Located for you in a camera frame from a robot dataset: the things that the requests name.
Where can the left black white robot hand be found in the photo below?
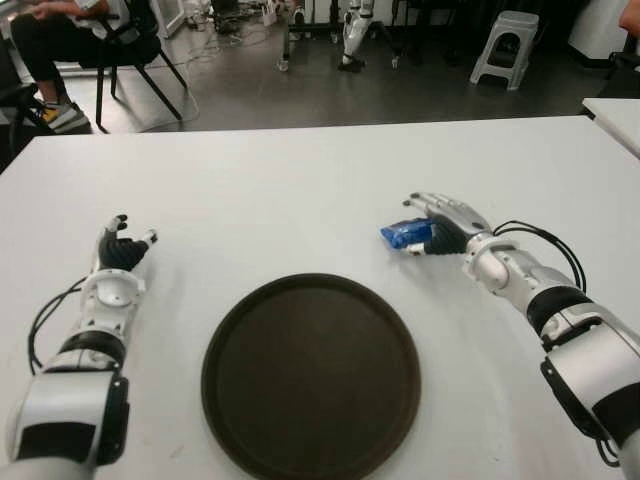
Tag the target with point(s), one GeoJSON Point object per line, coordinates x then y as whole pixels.
{"type": "Point", "coordinates": [117, 252]}

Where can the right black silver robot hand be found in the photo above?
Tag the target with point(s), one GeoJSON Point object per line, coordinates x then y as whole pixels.
{"type": "Point", "coordinates": [450, 235]}

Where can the blue Oreo snack packet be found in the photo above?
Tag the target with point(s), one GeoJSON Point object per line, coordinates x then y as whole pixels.
{"type": "Point", "coordinates": [405, 234]}

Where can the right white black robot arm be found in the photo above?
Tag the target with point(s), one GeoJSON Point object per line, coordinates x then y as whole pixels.
{"type": "Point", "coordinates": [590, 365]}

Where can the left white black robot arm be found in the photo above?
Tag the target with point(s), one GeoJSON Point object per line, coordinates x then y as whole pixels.
{"type": "Point", "coordinates": [75, 400]}

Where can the round dark brown tray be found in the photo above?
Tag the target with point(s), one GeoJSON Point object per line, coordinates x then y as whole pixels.
{"type": "Point", "coordinates": [310, 375]}

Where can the black metal chair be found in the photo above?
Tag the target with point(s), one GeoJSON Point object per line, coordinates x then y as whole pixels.
{"type": "Point", "coordinates": [135, 50]}

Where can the white side table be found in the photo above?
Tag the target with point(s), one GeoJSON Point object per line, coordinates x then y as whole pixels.
{"type": "Point", "coordinates": [617, 117]}

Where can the seated person black trousers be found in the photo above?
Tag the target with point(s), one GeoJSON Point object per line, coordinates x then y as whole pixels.
{"type": "Point", "coordinates": [35, 50]}

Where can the grey plastic stool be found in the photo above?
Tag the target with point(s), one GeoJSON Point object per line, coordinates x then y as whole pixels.
{"type": "Point", "coordinates": [515, 22]}

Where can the white humanoid robot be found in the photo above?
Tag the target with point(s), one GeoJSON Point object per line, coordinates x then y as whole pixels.
{"type": "Point", "coordinates": [352, 35]}

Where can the white framed panel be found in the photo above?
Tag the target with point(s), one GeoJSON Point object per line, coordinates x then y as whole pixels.
{"type": "Point", "coordinates": [170, 25]}

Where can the black bag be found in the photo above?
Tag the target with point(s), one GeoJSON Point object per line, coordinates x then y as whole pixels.
{"type": "Point", "coordinates": [622, 75]}

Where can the person in white shirt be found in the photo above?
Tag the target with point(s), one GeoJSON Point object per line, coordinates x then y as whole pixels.
{"type": "Point", "coordinates": [631, 17]}

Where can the black metal furniture frame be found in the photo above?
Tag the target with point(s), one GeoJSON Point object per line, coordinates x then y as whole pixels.
{"type": "Point", "coordinates": [15, 105]}

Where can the black wheeled gantry frame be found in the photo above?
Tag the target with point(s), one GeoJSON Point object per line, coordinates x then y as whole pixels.
{"type": "Point", "coordinates": [286, 45]}

